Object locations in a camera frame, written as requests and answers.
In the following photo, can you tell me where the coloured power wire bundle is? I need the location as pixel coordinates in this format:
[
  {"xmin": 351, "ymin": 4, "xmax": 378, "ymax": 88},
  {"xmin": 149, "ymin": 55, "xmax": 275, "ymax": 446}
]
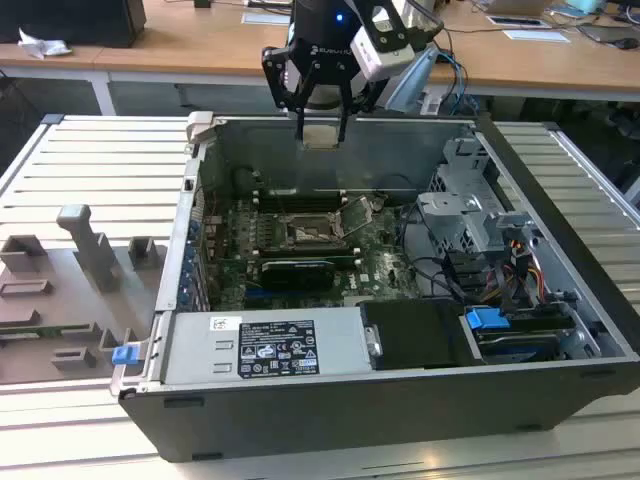
[{"xmin": 492, "ymin": 239, "xmax": 547, "ymax": 307}]

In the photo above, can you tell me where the metal drive cage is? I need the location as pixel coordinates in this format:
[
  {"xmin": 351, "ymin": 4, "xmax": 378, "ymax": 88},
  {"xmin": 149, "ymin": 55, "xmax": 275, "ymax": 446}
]
[{"xmin": 414, "ymin": 137, "xmax": 542, "ymax": 257}]

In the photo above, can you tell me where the light grey case handle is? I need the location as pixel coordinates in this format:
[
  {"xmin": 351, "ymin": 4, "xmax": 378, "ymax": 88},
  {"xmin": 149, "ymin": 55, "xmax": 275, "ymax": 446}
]
[{"xmin": 185, "ymin": 110, "xmax": 222, "ymax": 149}]

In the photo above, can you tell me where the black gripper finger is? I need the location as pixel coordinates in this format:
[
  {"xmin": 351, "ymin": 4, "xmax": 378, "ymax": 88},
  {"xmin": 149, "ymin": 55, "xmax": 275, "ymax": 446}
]
[
  {"xmin": 261, "ymin": 45, "xmax": 321, "ymax": 147},
  {"xmin": 335, "ymin": 78, "xmax": 384, "ymax": 146}
]

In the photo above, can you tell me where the hard disk in blue carrier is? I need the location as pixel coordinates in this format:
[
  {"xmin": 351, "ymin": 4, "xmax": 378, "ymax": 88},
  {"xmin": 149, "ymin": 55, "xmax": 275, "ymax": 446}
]
[{"xmin": 463, "ymin": 306, "xmax": 576, "ymax": 365}]

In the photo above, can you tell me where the open black PC case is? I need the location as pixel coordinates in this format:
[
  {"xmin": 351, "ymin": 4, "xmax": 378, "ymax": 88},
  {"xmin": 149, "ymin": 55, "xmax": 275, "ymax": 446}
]
[{"xmin": 117, "ymin": 110, "xmax": 640, "ymax": 464}]

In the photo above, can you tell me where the black computer box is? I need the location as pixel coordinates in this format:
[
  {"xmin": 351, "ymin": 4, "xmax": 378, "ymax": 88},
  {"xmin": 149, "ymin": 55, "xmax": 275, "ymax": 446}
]
[{"xmin": 0, "ymin": 0, "xmax": 148, "ymax": 50}]

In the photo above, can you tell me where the wooden desk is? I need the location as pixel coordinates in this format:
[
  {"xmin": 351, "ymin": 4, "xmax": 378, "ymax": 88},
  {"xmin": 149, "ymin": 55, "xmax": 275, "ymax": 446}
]
[
  {"xmin": 93, "ymin": 0, "xmax": 640, "ymax": 104},
  {"xmin": 0, "ymin": 42, "xmax": 111, "ymax": 117}
]

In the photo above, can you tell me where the turquoise desk object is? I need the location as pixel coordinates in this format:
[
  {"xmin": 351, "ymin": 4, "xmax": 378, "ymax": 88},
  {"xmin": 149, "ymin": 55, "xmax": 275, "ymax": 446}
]
[{"xmin": 564, "ymin": 0, "xmax": 609, "ymax": 14}]

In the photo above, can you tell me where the black RAM slot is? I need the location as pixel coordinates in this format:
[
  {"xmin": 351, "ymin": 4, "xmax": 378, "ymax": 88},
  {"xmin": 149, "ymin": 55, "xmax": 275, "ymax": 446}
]
[
  {"xmin": 255, "ymin": 196, "xmax": 347, "ymax": 203},
  {"xmin": 259, "ymin": 255, "xmax": 364, "ymax": 262},
  {"xmin": 257, "ymin": 201, "xmax": 347, "ymax": 208},
  {"xmin": 259, "ymin": 243, "xmax": 362, "ymax": 249},
  {"xmin": 255, "ymin": 191, "xmax": 347, "ymax": 198},
  {"xmin": 259, "ymin": 251, "xmax": 363, "ymax": 257},
  {"xmin": 259, "ymin": 247, "xmax": 362, "ymax": 253},
  {"xmin": 257, "ymin": 206, "xmax": 347, "ymax": 213}
]

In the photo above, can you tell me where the CPU socket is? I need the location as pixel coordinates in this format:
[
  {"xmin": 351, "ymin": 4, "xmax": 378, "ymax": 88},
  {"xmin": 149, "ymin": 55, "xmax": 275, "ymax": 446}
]
[{"xmin": 279, "ymin": 212, "xmax": 351, "ymax": 250}]

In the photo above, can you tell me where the black graphics card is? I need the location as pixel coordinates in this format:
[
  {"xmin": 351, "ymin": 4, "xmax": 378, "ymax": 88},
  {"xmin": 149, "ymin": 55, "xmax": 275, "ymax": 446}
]
[{"xmin": 259, "ymin": 257, "xmax": 335, "ymax": 295}]

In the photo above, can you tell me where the metal socket cover frame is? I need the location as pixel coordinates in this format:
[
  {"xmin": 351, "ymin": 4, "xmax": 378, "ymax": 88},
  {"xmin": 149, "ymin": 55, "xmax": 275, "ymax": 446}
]
[{"xmin": 337, "ymin": 197, "xmax": 375, "ymax": 240}]

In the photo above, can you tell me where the white paper sheet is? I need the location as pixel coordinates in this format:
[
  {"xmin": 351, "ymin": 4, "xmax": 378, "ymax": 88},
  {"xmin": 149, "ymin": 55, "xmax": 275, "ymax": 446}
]
[{"xmin": 502, "ymin": 28, "xmax": 572, "ymax": 44}]

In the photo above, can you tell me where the black plastic shroud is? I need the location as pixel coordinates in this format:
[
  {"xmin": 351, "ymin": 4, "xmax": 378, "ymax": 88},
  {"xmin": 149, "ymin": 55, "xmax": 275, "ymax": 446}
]
[{"xmin": 359, "ymin": 299, "xmax": 482, "ymax": 372}]

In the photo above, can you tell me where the crumpled white paper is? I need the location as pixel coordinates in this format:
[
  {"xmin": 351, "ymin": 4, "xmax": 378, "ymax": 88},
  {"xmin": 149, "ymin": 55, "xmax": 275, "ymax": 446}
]
[{"xmin": 17, "ymin": 27, "xmax": 72, "ymax": 61}]

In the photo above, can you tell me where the green motherboard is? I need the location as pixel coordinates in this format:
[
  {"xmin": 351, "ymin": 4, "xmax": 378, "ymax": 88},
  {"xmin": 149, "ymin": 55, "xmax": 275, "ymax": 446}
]
[{"xmin": 199, "ymin": 192, "xmax": 426, "ymax": 309}]

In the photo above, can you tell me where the CPU with silver top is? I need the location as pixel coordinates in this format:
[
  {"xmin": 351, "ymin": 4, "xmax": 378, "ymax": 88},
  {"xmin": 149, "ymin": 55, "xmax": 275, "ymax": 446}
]
[{"xmin": 302, "ymin": 124, "xmax": 342, "ymax": 150}]

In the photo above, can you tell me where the grey parts rack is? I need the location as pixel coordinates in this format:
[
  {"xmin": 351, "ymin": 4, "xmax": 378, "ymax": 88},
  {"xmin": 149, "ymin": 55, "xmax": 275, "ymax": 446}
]
[{"xmin": 0, "ymin": 202, "xmax": 169, "ymax": 386}]

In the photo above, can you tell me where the grey power supply unit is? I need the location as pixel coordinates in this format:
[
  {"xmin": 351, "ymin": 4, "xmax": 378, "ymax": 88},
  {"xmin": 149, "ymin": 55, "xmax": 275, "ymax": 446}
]
[{"xmin": 162, "ymin": 307, "xmax": 376, "ymax": 386}]

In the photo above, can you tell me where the beige laptop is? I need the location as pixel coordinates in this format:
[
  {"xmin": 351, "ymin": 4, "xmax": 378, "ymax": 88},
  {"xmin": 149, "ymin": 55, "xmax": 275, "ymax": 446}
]
[{"xmin": 472, "ymin": 0, "xmax": 551, "ymax": 15}]

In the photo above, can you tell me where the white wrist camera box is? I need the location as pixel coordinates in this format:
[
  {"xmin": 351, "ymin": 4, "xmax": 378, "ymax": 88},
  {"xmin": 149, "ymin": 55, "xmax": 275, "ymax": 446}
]
[{"xmin": 352, "ymin": 0, "xmax": 417, "ymax": 82}]

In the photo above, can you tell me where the green RAM stick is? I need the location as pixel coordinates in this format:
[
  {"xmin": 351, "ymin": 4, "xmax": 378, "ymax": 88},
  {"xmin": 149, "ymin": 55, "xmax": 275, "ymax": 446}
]
[{"xmin": 0, "ymin": 324, "xmax": 94, "ymax": 339}]

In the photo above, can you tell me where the dark flat pad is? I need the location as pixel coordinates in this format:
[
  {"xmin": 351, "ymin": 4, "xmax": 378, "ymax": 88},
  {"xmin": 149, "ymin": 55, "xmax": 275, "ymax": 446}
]
[{"xmin": 577, "ymin": 22, "xmax": 640, "ymax": 44}]

